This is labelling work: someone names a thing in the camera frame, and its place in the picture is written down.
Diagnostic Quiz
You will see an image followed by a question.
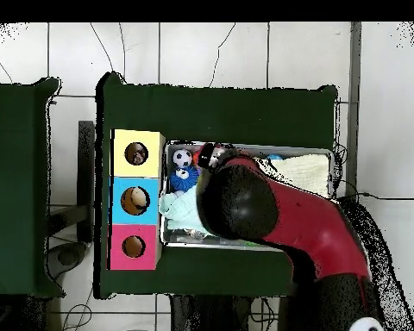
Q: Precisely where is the mint waffle cloth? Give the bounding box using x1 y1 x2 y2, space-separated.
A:
158 185 211 237

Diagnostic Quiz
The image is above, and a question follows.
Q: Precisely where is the wooden box with three holes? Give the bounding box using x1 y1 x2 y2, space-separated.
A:
108 128 166 272

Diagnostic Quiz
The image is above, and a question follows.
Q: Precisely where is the clear mesh bin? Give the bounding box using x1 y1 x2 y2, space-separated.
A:
160 139 335 251

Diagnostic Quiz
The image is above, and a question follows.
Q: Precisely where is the blue spiky toy with eyes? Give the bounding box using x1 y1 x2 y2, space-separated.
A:
168 165 200 192

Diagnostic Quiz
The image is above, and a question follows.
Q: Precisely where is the small soccer ball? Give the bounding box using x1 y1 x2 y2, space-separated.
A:
172 148 193 169

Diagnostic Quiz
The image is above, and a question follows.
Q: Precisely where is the dark green table cloth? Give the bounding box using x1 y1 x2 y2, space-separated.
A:
93 71 340 305

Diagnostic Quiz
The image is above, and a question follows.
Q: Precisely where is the cream waffle cloth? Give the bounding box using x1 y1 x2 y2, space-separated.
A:
258 153 332 199

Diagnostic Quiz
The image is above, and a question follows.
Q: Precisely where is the green covered side table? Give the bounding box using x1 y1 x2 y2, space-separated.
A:
0 77 65 299

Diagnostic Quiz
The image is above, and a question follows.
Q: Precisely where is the black cable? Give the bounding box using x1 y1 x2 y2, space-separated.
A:
356 191 414 202

